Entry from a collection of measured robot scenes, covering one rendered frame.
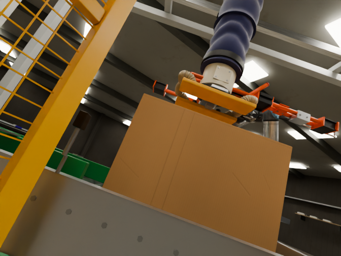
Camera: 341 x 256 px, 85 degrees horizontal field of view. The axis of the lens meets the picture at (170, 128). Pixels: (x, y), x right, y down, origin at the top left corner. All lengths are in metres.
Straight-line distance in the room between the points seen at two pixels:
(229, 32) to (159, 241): 0.98
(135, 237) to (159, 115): 0.40
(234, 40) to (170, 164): 0.70
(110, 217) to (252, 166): 0.50
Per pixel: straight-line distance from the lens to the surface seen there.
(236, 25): 1.14
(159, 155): 0.66
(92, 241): 0.53
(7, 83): 3.39
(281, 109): 1.10
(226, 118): 1.03
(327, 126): 1.22
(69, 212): 0.54
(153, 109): 0.71
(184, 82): 0.83
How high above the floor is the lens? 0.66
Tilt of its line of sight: 17 degrees up
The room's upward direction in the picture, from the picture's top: 21 degrees clockwise
